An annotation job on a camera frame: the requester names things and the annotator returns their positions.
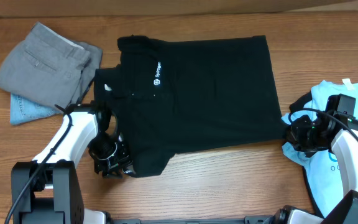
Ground folded blue jeans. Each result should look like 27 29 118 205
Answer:
10 94 60 125

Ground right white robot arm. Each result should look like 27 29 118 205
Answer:
287 111 358 223

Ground black polo shirt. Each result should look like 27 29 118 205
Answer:
94 35 286 177

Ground light blue printed t-shirt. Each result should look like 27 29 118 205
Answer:
282 79 358 218

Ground folded grey trousers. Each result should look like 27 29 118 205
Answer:
0 22 103 108

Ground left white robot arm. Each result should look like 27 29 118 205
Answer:
5 101 132 224

